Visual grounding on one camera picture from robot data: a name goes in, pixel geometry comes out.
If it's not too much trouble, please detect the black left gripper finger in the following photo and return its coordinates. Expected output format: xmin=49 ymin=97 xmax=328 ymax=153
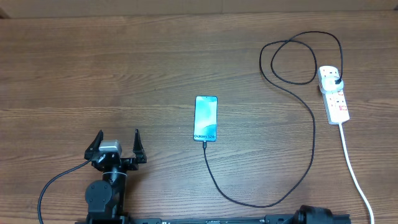
xmin=84 ymin=130 xmax=104 ymax=160
xmin=133 ymin=129 xmax=147 ymax=164

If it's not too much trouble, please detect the Samsung smartphone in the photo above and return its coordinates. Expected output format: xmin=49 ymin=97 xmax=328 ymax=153
xmin=193 ymin=96 xmax=218 ymax=142

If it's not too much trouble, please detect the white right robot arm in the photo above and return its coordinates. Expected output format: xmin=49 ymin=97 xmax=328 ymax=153
xmin=282 ymin=205 xmax=334 ymax=224

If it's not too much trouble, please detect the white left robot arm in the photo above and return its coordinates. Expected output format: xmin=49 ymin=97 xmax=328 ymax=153
xmin=37 ymin=129 xmax=147 ymax=224

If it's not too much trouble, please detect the white charger adapter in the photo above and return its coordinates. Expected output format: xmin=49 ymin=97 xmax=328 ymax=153
xmin=319 ymin=77 xmax=344 ymax=94

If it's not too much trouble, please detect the white power strip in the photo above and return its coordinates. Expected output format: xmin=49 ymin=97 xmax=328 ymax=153
xmin=317 ymin=66 xmax=349 ymax=125

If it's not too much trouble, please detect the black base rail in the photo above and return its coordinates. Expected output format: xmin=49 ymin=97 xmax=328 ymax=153
xmin=74 ymin=213 xmax=352 ymax=224

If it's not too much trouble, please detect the white power strip cord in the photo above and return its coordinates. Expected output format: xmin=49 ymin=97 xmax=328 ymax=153
xmin=338 ymin=123 xmax=376 ymax=224

